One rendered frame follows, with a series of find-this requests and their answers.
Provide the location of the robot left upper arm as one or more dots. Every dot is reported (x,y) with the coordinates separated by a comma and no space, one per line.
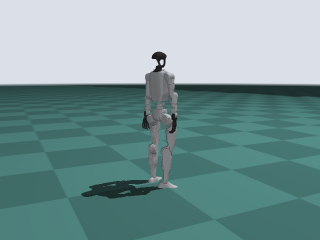
(147,86)

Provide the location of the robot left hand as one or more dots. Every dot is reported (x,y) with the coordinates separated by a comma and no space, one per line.
(145,122)

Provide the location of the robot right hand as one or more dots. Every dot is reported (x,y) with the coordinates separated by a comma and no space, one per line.
(174,123)

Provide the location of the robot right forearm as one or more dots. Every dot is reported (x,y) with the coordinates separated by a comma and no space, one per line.
(173,104)

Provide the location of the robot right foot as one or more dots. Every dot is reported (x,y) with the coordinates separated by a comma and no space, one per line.
(167,185)

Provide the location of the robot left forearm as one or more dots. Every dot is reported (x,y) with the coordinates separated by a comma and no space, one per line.
(147,107)

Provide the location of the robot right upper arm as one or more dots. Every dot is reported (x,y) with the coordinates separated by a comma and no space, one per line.
(169,77)

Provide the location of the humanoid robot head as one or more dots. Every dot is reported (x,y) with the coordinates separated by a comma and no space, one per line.
(159,56)

